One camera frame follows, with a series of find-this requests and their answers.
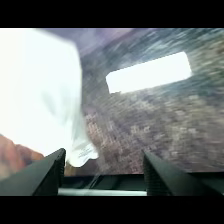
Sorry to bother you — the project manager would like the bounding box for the silver frame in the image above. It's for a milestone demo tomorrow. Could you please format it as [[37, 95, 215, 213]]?
[[57, 187, 148, 197]]

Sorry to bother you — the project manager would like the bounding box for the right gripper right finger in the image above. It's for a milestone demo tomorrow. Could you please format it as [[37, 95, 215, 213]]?
[[142, 149, 224, 197]]

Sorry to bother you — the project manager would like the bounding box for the white garment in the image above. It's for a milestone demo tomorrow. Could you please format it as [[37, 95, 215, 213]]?
[[0, 28, 100, 168]]

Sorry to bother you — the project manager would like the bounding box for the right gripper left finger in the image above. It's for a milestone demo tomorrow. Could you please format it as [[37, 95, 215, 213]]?
[[0, 147, 67, 197]]

